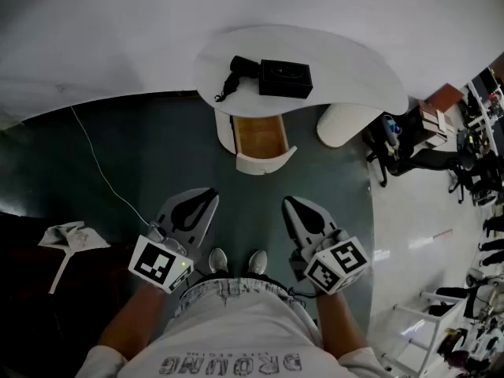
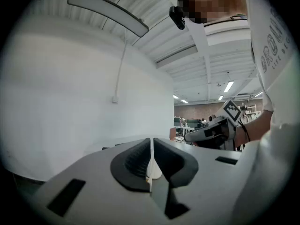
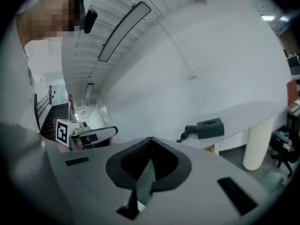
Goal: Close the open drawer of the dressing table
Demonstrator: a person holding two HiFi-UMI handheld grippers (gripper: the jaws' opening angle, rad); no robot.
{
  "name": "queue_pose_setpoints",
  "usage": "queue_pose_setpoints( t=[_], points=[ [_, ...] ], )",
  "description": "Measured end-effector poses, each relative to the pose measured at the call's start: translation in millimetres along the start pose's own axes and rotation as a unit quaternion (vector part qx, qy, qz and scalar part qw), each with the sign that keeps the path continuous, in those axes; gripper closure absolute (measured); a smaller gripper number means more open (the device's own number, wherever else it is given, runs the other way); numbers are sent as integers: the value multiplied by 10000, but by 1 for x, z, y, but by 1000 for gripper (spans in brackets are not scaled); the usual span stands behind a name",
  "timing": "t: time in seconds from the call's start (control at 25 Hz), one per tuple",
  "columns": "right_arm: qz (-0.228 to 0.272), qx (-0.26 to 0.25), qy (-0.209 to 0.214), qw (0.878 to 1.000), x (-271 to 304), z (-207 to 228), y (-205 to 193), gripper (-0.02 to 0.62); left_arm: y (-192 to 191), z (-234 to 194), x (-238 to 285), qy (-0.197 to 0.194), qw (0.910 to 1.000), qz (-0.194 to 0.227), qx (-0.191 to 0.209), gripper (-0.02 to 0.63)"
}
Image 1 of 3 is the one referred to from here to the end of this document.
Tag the person's white shoe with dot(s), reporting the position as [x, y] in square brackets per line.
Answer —
[218, 260]
[258, 262]

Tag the person's right forearm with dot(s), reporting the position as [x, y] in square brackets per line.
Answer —
[340, 325]

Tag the white cloth bag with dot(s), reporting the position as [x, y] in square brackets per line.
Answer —
[75, 238]

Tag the person's left white shoe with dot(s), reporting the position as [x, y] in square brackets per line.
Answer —
[218, 260]

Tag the white office desk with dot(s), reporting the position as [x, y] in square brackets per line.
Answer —
[482, 104]

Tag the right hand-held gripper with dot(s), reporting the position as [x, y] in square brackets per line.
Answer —
[338, 266]

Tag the person's white t-shirt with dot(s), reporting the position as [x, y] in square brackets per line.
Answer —
[236, 329]

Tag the person's right white shoe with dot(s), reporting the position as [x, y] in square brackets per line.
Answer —
[258, 262]

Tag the brown board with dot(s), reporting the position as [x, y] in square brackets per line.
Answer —
[447, 97]

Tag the large white drawer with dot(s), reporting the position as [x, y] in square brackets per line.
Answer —
[260, 136]

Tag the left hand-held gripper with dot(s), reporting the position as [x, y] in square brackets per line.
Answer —
[151, 266]

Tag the person's black trousers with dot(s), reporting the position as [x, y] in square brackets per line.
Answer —
[271, 278]

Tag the white curved desk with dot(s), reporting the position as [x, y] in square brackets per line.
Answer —
[338, 77]

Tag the black office chair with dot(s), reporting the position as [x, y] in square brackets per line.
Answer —
[417, 160]
[472, 175]

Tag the person's left forearm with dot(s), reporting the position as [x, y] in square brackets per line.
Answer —
[134, 321]

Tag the beige cardboard box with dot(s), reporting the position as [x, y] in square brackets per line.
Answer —
[433, 122]

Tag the black box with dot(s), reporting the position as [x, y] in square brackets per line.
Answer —
[285, 78]

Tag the black hair dryer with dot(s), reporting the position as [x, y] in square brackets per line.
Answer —
[242, 66]

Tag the white metal rack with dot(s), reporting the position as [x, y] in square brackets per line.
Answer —
[433, 317]

